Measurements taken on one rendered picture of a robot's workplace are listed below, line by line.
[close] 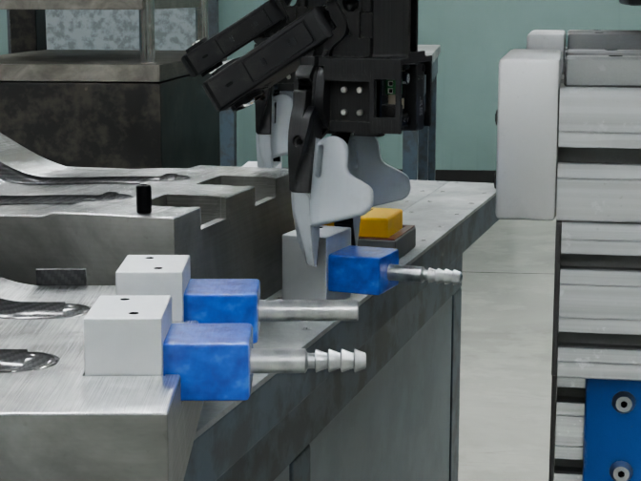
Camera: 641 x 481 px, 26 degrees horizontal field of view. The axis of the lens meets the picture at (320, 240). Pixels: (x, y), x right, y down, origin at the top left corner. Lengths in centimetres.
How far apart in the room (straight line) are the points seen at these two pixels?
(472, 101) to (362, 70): 651
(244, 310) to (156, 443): 17
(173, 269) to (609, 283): 24
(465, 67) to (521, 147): 669
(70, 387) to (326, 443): 57
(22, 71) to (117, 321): 445
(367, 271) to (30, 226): 25
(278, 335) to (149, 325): 31
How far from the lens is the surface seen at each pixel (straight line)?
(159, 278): 75
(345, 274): 101
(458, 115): 748
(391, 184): 105
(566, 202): 78
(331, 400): 118
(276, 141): 140
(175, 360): 65
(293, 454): 109
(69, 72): 503
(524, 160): 78
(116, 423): 60
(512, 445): 328
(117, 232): 89
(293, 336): 94
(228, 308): 75
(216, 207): 97
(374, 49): 99
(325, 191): 98
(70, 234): 91
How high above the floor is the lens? 103
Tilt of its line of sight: 10 degrees down
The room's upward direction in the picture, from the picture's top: straight up
